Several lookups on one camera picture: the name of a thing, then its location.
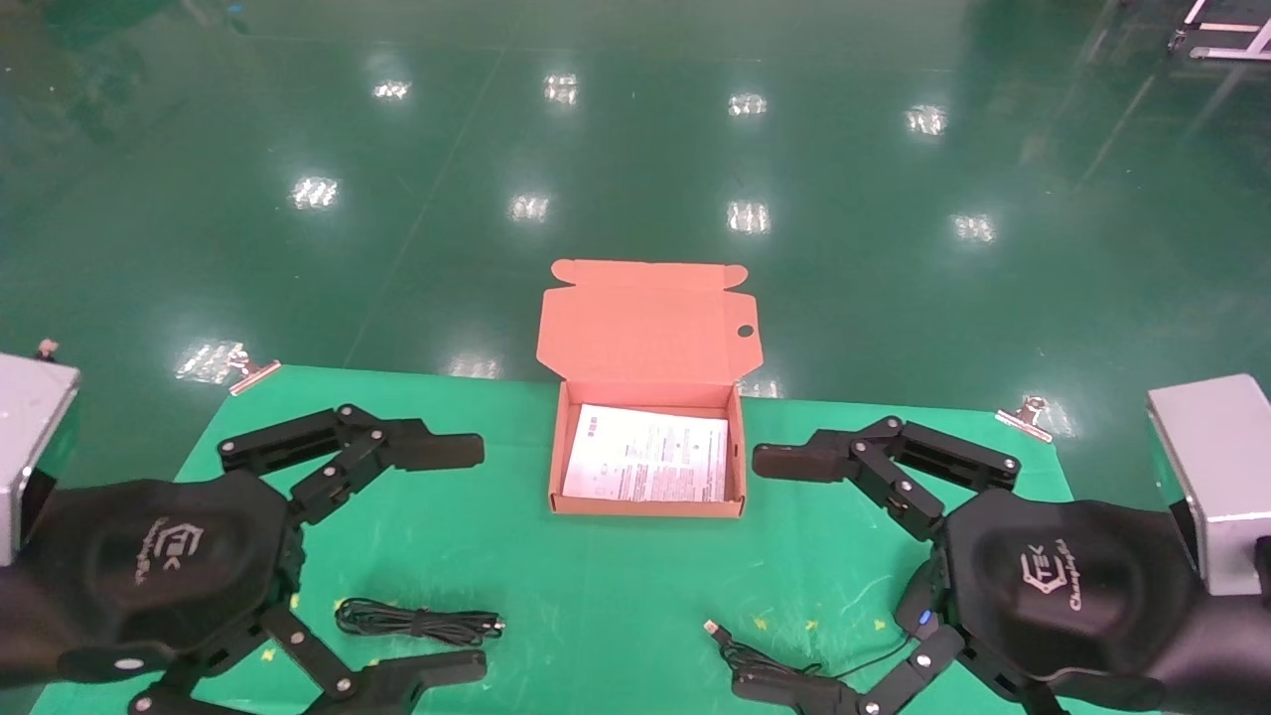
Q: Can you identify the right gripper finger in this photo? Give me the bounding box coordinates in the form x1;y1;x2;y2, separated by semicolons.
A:
732;631;1068;715
752;415;1022;542

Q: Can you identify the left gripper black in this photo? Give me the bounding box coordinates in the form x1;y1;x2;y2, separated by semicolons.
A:
0;472;304;688

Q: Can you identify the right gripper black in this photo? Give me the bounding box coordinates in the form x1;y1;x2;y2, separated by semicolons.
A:
933;490;1271;715

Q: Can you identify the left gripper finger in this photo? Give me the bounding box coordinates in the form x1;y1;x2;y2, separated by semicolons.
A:
129;606;490;715
218;404;486;527

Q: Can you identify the black data cable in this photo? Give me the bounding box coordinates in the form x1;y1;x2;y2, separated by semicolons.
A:
335;597;505;646

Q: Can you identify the black wired mouse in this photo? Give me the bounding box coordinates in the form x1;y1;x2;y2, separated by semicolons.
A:
703;566;954;696

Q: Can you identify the orange cardboard box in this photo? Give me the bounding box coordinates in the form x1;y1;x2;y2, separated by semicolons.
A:
536;259;764;519

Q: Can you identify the white printed paper sheet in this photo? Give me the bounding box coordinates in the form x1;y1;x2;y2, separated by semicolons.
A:
562;403;731;503

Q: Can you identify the rose gold binder clip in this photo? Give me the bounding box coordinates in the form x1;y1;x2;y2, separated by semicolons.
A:
226;345;282;396
996;396;1054;443

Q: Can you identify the green table cloth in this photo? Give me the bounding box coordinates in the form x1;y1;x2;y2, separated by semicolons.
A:
30;364;1123;715

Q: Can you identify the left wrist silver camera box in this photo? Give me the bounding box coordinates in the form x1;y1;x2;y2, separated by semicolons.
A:
0;353;80;567

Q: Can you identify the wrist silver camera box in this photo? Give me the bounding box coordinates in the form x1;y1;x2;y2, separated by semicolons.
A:
0;353;80;567
1147;374;1271;597

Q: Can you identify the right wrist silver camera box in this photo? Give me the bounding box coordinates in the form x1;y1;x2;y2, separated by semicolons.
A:
1147;374;1271;597

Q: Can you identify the white metal frame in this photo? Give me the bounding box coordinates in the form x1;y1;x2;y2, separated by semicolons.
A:
1170;0;1271;63

